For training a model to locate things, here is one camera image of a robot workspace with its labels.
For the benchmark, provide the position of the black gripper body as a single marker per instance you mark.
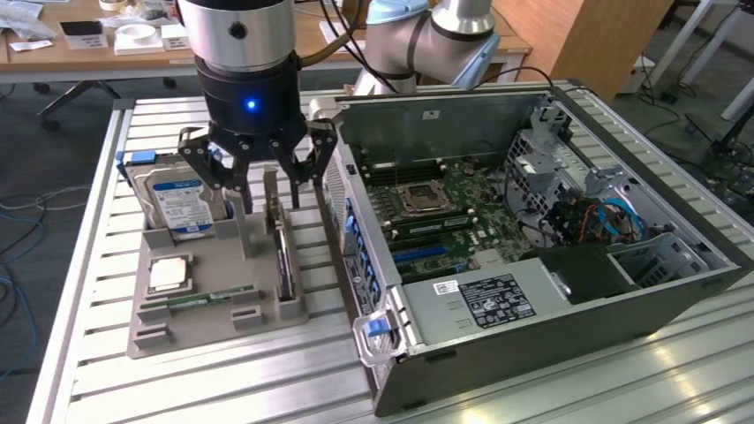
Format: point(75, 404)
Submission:
point(250, 115)

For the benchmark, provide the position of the NVIDIA graphics card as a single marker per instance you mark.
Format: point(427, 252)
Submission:
point(284, 265)

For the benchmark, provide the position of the hard disk in blue carrier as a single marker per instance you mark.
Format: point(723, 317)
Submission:
point(176, 203)

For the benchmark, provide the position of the blue card retention clip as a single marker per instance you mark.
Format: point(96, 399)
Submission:
point(352, 230)
point(367, 270)
point(371, 286)
point(364, 258)

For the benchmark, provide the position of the silver CPU socket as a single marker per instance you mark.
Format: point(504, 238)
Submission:
point(424, 199)

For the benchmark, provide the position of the plain white box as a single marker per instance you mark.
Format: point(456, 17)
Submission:
point(174, 37)

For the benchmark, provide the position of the white paper stack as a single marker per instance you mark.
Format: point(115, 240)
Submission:
point(327, 33)

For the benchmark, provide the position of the grey parts rack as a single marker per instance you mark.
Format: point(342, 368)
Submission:
point(235, 260)

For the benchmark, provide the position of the flat white box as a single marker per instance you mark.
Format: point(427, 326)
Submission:
point(137, 49)

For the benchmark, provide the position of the white tape roll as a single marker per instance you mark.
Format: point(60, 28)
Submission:
point(148, 37)

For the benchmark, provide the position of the green RAM stick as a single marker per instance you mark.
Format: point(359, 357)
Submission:
point(432, 225)
point(200, 297)

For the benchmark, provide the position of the silver CPU chip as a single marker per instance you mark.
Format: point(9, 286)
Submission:
point(167, 274)

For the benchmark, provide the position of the black chair base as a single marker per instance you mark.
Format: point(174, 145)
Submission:
point(76, 93)

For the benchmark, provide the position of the long black expansion slot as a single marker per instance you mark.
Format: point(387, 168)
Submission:
point(420, 242)

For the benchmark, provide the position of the dark packet in bag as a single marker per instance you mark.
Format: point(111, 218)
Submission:
point(153, 11)

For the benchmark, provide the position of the blue expansion slot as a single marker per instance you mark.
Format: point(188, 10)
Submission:
point(420, 253)

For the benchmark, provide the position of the green motherboard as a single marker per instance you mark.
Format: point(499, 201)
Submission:
point(483, 207)

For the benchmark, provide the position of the white box with black top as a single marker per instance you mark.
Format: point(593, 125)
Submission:
point(85, 40)

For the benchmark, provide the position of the light wooden desk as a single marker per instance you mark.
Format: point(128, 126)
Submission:
point(512, 44)
point(59, 62)

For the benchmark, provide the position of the small beige tape roll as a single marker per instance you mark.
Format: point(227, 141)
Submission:
point(105, 5)

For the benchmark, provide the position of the silver chipset heatsink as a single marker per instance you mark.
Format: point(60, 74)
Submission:
point(486, 259)

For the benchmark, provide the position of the perforated silver drive cage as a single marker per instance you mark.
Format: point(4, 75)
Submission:
point(542, 172)

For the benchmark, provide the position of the red and white card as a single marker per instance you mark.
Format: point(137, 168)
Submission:
point(29, 45)

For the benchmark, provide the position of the blue case latch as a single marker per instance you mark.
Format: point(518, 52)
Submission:
point(376, 329)

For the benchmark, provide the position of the grey power supply unit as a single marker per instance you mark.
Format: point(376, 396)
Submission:
point(435, 318)

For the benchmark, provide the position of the clear plastic bag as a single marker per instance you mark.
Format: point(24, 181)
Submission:
point(23, 22)

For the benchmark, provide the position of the black plastic shroud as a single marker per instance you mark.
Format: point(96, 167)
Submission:
point(589, 274)

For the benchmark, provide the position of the open grey PC case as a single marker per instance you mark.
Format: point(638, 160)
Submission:
point(530, 353)

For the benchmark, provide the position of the black power adapter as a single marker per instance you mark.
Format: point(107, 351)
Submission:
point(667, 98)

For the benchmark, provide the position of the silver disk bay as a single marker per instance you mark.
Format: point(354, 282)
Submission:
point(666, 260)

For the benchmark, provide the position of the black equipment stand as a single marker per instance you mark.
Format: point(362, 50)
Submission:
point(727, 141)

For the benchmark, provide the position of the white desk frame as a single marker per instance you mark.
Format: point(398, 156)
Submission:
point(741, 99)

